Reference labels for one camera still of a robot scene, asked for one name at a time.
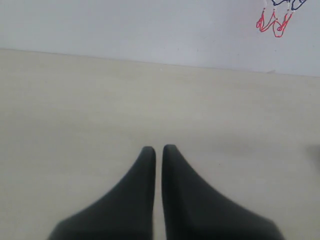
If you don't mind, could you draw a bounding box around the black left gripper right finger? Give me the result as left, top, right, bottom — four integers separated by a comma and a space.
161, 144, 284, 240

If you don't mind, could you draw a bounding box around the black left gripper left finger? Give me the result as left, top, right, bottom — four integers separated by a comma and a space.
48, 146, 156, 240

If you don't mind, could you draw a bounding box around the red mini basketball hoop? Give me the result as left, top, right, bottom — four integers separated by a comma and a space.
255, 0, 308, 38

